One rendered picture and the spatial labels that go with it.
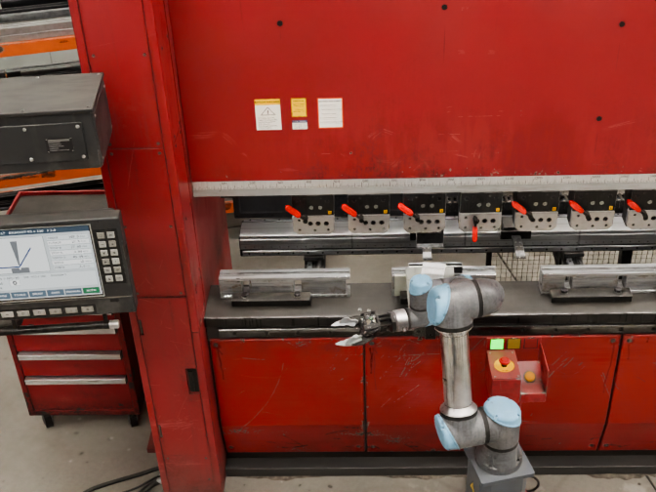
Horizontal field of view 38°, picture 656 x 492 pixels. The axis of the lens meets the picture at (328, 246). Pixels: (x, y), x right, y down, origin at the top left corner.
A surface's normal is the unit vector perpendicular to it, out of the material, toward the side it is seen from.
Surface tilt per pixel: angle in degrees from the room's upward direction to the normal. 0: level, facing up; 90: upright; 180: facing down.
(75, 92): 1
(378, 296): 0
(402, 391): 90
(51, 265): 90
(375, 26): 90
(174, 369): 90
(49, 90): 1
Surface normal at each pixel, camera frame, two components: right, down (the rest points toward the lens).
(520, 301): -0.04, -0.83
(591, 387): -0.03, 0.56
